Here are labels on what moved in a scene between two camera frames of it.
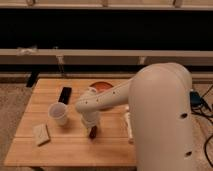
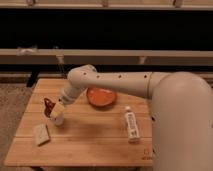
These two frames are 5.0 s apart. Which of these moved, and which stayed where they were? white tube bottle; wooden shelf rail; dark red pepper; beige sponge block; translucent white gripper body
Moved: dark red pepper; translucent white gripper body
Stayed: white tube bottle; beige sponge block; wooden shelf rail
